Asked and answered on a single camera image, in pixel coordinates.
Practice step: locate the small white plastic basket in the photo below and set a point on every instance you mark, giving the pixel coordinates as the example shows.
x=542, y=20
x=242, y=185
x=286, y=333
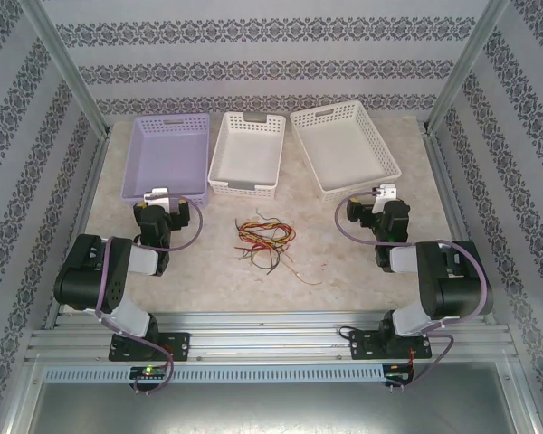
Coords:
x=246, y=153

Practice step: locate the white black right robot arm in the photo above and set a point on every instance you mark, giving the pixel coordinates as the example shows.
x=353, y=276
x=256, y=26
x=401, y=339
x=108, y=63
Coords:
x=457, y=285

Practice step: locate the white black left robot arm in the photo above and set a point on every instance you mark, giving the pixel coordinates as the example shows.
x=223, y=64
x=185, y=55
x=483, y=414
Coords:
x=86, y=276

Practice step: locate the purple plastic basket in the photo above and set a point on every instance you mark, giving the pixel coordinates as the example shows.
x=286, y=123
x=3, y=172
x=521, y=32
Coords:
x=167, y=153

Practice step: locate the large white plastic basket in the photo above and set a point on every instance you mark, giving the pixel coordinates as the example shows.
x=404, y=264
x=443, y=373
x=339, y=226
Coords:
x=344, y=149

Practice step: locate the steel sheet panel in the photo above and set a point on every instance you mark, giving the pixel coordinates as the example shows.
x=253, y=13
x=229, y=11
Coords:
x=271, y=411

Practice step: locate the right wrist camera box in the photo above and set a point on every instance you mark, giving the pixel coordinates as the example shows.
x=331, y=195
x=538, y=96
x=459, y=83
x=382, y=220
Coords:
x=386, y=193

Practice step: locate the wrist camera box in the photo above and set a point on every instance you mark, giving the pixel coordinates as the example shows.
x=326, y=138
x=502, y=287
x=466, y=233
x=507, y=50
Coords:
x=160, y=195
x=386, y=193

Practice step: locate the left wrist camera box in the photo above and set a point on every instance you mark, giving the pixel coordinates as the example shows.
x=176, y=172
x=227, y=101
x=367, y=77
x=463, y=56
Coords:
x=160, y=195

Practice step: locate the aluminium side rail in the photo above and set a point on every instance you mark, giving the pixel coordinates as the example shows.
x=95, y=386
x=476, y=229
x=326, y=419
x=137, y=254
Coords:
x=92, y=181
x=444, y=181

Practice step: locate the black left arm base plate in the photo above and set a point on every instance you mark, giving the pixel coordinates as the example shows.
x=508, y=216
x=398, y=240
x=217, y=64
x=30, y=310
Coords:
x=181, y=346

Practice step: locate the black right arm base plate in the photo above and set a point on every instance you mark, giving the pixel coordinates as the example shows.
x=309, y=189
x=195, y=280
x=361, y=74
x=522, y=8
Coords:
x=362, y=346

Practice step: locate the aluminium frame post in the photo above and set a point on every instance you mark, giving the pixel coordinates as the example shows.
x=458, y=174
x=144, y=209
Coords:
x=68, y=68
x=463, y=68

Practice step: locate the aluminium mounting rail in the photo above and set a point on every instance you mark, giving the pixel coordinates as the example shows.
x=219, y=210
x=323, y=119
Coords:
x=262, y=343

